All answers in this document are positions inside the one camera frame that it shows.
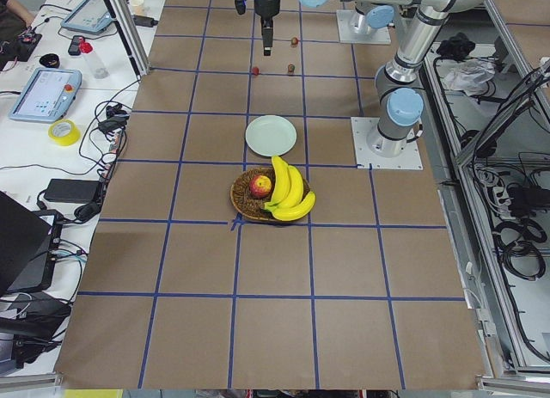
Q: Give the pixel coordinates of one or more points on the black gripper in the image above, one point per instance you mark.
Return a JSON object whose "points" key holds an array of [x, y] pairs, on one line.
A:
{"points": [[266, 4]]}

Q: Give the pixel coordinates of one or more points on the light green plate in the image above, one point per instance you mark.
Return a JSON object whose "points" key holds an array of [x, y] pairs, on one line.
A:
{"points": [[270, 135]]}

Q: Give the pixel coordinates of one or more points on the white paper cup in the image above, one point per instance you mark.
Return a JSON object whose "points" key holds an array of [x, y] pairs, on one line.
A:
{"points": [[137, 7]]}

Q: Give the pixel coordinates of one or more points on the far blue teach pendant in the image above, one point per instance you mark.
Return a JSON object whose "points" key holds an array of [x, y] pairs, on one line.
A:
{"points": [[89, 16]]}

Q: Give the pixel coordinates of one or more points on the blue teach pendant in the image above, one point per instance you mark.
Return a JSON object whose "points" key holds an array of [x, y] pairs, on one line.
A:
{"points": [[89, 16], [47, 95]]}

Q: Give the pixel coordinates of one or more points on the clear bottle red cap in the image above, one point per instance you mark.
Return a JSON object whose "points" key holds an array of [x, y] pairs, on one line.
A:
{"points": [[93, 60]]}

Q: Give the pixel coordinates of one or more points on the red apple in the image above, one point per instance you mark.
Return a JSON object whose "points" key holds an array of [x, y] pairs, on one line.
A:
{"points": [[260, 186]]}

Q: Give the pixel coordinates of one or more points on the brown wicker basket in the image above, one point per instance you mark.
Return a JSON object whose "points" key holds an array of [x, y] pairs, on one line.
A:
{"points": [[253, 207]]}

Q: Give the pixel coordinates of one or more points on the black phone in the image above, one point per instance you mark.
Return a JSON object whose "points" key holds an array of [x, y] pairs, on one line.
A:
{"points": [[74, 47]]}

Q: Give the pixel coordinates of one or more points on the yellow banana bunch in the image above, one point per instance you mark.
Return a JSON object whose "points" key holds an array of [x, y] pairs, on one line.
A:
{"points": [[288, 202]]}

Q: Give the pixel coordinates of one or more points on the black small bowl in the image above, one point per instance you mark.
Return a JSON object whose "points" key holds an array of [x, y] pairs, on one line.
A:
{"points": [[50, 60]]}

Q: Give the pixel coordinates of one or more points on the near blue teach pendant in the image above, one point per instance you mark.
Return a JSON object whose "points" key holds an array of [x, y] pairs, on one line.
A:
{"points": [[47, 95]]}

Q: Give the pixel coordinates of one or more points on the yellow tape roll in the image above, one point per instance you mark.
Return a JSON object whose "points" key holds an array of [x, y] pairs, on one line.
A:
{"points": [[64, 132]]}

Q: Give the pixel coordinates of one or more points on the black power adapter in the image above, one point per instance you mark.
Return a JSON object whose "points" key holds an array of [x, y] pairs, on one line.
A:
{"points": [[71, 191]]}

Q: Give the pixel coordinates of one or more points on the black laptop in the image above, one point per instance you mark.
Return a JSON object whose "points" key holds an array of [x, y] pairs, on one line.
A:
{"points": [[28, 242]]}

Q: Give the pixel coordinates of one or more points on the aluminium frame post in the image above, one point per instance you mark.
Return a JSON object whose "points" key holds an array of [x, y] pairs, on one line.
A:
{"points": [[127, 30]]}

